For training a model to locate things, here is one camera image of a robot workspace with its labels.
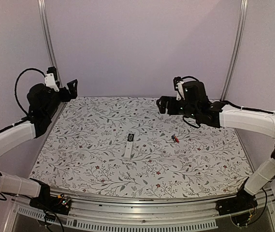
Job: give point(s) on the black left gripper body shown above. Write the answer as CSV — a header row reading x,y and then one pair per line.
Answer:
x,y
66,97

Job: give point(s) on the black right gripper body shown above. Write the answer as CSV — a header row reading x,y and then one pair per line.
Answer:
x,y
175,110

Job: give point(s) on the white remote control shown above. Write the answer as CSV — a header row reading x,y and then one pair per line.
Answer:
x,y
129,146

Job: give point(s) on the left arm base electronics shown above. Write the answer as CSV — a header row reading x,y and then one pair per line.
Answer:
x,y
59,204

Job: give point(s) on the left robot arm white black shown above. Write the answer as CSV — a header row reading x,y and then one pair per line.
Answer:
x,y
44,100

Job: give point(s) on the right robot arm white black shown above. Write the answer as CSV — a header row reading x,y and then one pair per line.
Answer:
x,y
191,101

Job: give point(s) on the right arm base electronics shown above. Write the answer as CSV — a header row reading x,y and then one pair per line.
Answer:
x,y
241,209

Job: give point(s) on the floral patterned table mat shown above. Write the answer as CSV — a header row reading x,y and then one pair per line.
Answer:
x,y
84,152

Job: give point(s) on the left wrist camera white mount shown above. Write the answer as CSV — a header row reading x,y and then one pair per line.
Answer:
x,y
51,79

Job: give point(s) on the left aluminium frame post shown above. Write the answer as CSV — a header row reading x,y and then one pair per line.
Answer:
x,y
46,32

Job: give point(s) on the aluminium frame post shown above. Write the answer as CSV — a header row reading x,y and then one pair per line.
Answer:
x,y
46,32
236,47

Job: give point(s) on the front aluminium rail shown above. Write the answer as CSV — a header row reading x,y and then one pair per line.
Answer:
x,y
100,213

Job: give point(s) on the right aluminium frame post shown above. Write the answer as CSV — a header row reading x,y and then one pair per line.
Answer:
x,y
236,47

